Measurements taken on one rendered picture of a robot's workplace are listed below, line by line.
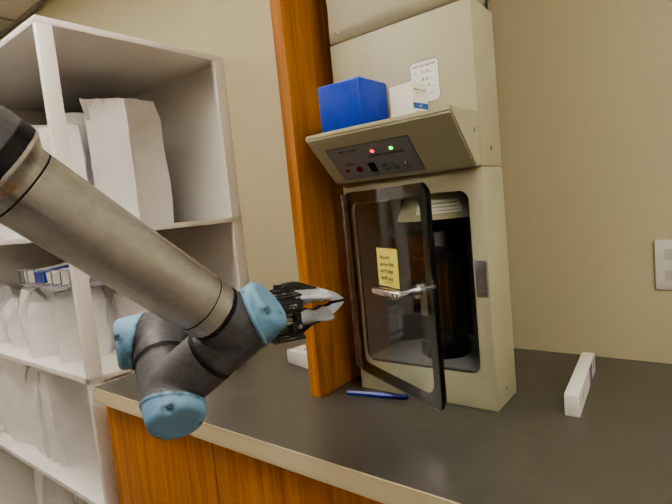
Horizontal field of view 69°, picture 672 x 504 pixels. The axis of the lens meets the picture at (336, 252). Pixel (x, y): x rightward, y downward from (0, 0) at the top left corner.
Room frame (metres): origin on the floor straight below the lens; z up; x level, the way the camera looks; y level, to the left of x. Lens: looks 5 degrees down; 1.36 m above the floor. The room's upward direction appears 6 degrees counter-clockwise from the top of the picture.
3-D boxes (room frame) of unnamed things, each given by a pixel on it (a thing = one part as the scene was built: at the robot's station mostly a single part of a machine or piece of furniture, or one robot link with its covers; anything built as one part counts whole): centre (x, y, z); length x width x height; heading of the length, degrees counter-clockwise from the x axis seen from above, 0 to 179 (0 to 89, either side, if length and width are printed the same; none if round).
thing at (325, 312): (0.81, 0.03, 1.18); 0.09 x 0.06 x 0.03; 115
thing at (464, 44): (1.10, -0.23, 1.33); 0.32 x 0.25 x 0.77; 52
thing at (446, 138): (0.96, -0.12, 1.46); 0.32 x 0.11 x 0.10; 52
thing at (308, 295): (0.81, 0.03, 1.22); 0.09 x 0.06 x 0.03; 115
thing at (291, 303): (0.76, 0.13, 1.20); 0.12 x 0.09 x 0.08; 115
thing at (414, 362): (0.95, -0.10, 1.19); 0.30 x 0.01 x 0.40; 25
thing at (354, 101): (1.00, -0.06, 1.56); 0.10 x 0.10 x 0.09; 52
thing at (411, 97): (0.92, -0.16, 1.54); 0.05 x 0.05 x 0.06; 46
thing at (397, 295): (0.87, -0.10, 1.20); 0.10 x 0.05 x 0.03; 25
